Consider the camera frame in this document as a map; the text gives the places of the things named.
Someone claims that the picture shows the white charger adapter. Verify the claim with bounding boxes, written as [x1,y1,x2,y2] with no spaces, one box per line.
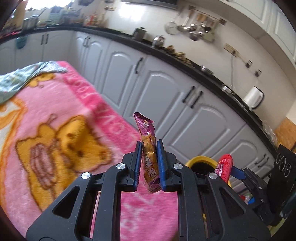
[221,84,235,95]

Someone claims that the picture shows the wall power strip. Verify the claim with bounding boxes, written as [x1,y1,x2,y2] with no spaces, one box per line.
[223,43,239,57]

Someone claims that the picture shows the window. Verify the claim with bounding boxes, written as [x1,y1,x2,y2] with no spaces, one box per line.
[26,0,73,10]

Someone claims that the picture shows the white electric kettle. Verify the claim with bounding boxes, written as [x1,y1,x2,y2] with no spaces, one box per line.
[243,86,265,109]

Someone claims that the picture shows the clear plastic bag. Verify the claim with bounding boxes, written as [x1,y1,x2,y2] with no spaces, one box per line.
[262,121,278,147]

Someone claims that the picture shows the black countertop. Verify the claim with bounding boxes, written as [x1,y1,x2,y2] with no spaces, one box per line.
[1,25,278,157]

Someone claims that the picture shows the black power cable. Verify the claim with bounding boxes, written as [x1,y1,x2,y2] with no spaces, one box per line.
[230,53,236,92]

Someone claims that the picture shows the condiment bottles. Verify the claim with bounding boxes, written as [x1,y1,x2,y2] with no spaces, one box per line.
[83,14,104,28]

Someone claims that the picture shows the steel bowl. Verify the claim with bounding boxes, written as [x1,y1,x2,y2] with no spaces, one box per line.
[200,66,214,76]

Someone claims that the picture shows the yellow rim trash bin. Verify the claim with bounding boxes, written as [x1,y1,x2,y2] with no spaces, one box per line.
[184,155,232,220]

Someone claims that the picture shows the white cabinets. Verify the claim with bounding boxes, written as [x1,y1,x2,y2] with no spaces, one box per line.
[208,0,296,75]
[1,31,275,180]

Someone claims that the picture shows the steel stock pot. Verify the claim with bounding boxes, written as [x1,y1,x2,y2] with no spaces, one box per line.
[22,15,39,31]

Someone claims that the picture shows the light blue cloth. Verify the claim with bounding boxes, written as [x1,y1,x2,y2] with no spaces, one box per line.
[1,61,67,104]

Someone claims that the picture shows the hanging utensil set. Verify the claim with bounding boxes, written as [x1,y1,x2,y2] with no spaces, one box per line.
[177,5,227,43]

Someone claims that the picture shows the teal hanging basket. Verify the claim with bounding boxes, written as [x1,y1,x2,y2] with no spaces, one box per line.
[16,36,28,49]

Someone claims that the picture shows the black range hood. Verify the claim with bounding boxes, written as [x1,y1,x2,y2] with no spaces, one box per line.
[121,0,179,9]

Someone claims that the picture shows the dark kettle pot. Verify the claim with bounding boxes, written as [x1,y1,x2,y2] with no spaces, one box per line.
[132,27,147,42]

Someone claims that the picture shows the steel teapot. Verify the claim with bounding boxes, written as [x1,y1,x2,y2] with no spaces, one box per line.
[152,35,165,48]

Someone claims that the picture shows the wire strainer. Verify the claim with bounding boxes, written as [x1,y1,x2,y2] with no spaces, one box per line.
[164,12,181,35]

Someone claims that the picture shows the lower white cabinets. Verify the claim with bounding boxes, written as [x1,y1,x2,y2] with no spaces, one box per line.
[1,31,275,180]

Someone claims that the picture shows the upper white cabinets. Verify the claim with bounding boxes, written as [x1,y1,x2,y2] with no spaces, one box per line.
[208,0,296,75]

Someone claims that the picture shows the ginger roots pile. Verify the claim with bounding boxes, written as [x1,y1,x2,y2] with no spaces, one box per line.
[164,45,192,66]

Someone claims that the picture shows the pink cartoon blanket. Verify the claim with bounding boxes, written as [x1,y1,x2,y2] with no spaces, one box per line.
[0,60,179,241]

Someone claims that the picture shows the red tube package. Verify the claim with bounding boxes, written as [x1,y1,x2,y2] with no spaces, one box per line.
[214,154,233,184]

